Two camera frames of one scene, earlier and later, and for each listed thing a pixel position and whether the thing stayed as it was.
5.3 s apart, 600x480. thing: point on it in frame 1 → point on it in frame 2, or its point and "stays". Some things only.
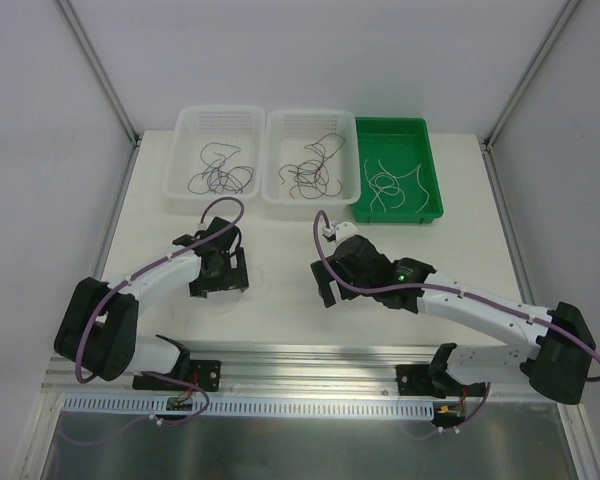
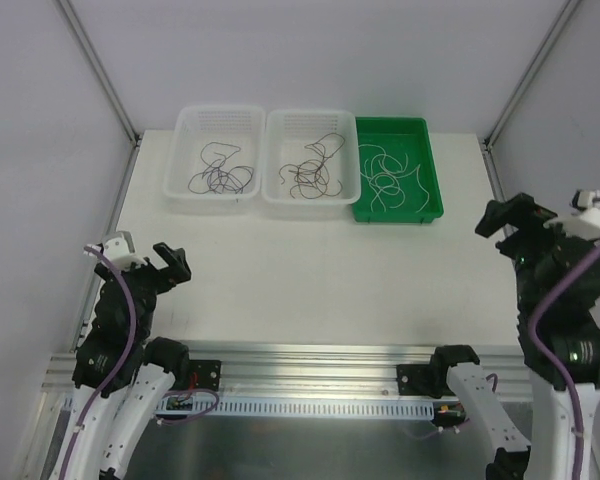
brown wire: [312, 181] stays
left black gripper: [228, 280] → [159, 273]
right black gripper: [323, 279] → [518, 220]
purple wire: [214, 143] stays
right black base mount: [416, 380] stays
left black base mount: [205, 374] stays
